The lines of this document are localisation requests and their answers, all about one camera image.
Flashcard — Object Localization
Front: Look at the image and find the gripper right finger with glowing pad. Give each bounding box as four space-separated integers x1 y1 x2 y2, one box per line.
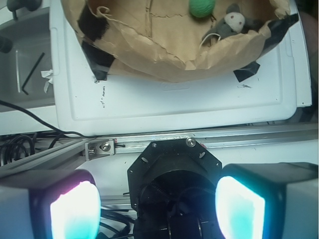
215 162 319 239

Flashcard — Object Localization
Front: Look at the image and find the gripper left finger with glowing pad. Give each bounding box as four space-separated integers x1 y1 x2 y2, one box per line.
0 169 101 239

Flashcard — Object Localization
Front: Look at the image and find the gray plush mouse toy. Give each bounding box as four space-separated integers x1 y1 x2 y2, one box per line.
200 3 263 46

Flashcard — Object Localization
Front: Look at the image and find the black hex key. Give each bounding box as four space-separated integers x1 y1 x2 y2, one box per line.
21 52 45 95

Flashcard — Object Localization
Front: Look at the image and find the brown paper bag tray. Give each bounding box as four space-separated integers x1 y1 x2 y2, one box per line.
61 0 299 83

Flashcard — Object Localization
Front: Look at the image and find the green knitted ball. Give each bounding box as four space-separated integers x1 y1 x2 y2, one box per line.
188 0 215 18

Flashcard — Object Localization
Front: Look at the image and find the aluminium frame rail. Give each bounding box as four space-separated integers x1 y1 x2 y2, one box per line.
0 122 319 178

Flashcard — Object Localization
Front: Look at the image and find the black octagonal mount plate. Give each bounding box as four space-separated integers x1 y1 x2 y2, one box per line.
127 137 222 212

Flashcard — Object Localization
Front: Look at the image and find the black cable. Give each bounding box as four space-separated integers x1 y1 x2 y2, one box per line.
0 100 85 138

